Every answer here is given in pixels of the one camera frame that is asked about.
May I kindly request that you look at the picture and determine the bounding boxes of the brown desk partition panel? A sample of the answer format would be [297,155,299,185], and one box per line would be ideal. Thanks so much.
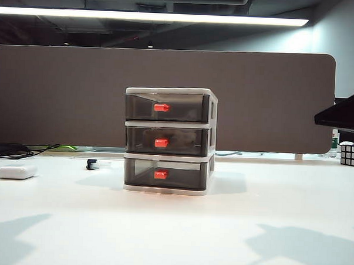
[0,39,338,158]

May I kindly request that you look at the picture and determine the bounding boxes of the white plastic drawer cabinet frame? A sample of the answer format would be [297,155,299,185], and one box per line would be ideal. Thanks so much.
[120,84,220,197]

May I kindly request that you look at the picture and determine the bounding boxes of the grey translucent drawer orange handle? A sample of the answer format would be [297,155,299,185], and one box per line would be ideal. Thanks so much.
[124,90,211,124]
[123,157,208,190]
[124,124,210,157]

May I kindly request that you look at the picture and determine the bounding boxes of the white earbuds case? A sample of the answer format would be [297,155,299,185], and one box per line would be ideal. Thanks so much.
[0,163,38,181]

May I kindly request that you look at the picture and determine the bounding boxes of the long ceiling light strip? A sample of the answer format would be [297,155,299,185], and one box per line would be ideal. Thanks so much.
[0,5,309,28]

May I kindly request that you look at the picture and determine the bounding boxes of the black monitor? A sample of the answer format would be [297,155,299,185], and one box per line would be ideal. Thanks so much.
[332,97,354,144]

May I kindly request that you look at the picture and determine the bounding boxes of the thin black cables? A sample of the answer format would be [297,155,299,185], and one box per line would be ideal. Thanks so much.
[0,141,61,162]

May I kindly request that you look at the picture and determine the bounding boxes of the clear plastic bottle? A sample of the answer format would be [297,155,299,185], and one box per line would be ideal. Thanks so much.
[331,101,342,152]

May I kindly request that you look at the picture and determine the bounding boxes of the black rubik's cube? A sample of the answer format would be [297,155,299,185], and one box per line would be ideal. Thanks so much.
[339,141,354,167]

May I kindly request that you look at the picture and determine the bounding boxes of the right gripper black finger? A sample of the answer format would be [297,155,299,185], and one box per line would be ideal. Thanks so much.
[313,84,354,135]

